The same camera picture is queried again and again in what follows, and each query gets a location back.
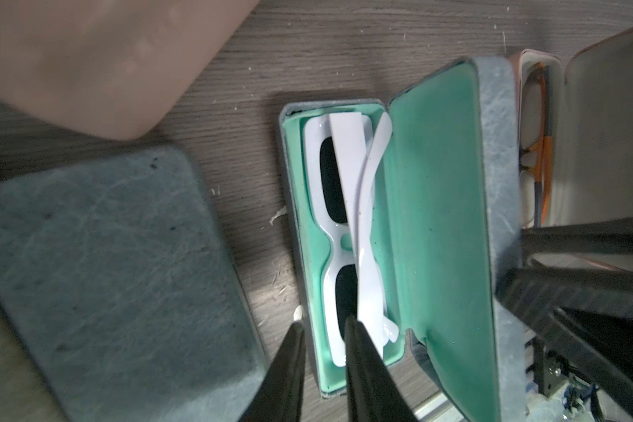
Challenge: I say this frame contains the orange brown glasses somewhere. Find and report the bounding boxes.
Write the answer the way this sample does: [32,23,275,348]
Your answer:
[519,63,552,228]

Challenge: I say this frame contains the pink case brown glasses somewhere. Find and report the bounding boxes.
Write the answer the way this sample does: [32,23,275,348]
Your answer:
[510,19,633,273]

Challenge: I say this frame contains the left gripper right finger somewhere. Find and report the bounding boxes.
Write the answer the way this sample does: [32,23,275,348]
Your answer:
[345,316,417,422]

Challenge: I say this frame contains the pink case red glasses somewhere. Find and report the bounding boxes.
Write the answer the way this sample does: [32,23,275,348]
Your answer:
[0,1,255,140]

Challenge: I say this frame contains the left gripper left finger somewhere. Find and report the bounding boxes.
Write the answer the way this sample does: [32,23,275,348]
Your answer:
[239,322,306,421]

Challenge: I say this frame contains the grey case white sunglasses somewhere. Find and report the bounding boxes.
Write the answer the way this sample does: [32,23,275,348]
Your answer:
[279,57,526,421]

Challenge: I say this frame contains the grey case tortoise sunglasses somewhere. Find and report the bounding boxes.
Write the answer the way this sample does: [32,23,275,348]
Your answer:
[0,146,267,421]

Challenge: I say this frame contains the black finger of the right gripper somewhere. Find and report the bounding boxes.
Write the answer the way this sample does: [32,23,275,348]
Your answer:
[520,217,633,260]
[496,267,633,418]

